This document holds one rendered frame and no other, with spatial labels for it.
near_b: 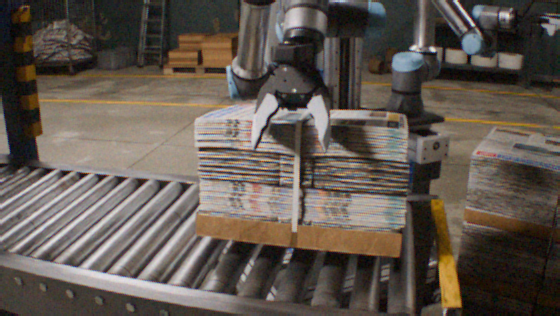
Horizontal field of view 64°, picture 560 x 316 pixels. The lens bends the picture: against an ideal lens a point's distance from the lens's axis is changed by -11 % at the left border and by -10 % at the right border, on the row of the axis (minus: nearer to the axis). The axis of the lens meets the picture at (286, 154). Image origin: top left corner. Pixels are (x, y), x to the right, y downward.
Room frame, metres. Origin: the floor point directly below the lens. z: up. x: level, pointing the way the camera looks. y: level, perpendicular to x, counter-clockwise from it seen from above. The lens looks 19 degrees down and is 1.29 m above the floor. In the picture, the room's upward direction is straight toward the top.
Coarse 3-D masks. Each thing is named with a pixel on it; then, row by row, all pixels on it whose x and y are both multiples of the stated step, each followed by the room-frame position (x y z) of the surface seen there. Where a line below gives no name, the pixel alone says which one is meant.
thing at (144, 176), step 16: (0, 160) 1.35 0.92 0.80; (16, 160) 1.35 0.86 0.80; (32, 160) 1.34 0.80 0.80; (64, 176) 1.27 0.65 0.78; (128, 176) 1.22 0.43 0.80; (144, 176) 1.22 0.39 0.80; (160, 176) 1.22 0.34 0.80; (176, 176) 1.23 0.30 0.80; (192, 176) 1.23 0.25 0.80; (416, 208) 1.06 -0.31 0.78; (416, 224) 1.06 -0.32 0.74; (432, 224) 1.05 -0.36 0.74; (416, 240) 1.06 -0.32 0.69; (432, 240) 1.05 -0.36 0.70
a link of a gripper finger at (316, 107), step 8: (320, 96) 0.77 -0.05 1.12; (312, 104) 0.76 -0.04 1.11; (320, 104) 0.76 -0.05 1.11; (312, 112) 0.75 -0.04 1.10; (320, 112) 0.75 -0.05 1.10; (320, 120) 0.74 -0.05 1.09; (328, 120) 0.74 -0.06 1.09; (320, 128) 0.74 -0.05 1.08; (328, 128) 0.74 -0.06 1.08; (320, 136) 0.73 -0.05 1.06; (328, 136) 0.73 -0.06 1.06; (328, 144) 0.73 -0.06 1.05
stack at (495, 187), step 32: (480, 160) 1.32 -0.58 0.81; (512, 160) 1.27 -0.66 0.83; (544, 160) 1.27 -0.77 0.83; (480, 192) 1.31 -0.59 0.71; (512, 192) 1.26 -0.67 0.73; (544, 192) 1.20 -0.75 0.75; (480, 224) 1.32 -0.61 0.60; (544, 224) 1.20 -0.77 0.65; (480, 256) 1.29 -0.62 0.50; (512, 256) 1.24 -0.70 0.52; (544, 256) 1.18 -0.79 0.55; (544, 288) 1.17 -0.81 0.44
